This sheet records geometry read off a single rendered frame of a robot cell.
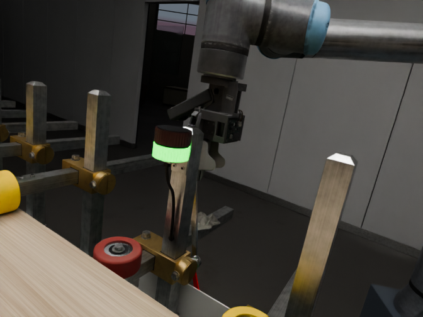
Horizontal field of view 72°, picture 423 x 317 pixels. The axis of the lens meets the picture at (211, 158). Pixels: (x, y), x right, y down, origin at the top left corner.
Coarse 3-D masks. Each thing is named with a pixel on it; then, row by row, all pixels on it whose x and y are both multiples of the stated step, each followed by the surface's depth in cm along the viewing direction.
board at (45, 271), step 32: (0, 224) 52; (32, 224) 54; (0, 256) 44; (32, 256) 45; (64, 256) 47; (0, 288) 38; (32, 288) 39; (64, 288) 40; (96, 288) 41; (128, 288) 42
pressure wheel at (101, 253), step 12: (108, 240) 52; (120, 240) 52; (132, 240) 53; (96, 252) 48; (108, 252) 49; (120, 252) 49; (132, 252) 49; (108, 264) 46; (120, 264) 46; (132, 264) 48; (120, 276) 47
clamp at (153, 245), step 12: (144, 240) 60; (156, 240) 61; (156, 252) 57; (156, 264) 57; (168, 264) 55; (180, 264) 55; (192, 264) 56; (168, 276) 56; (180, 276) 54; (192, 276) 57
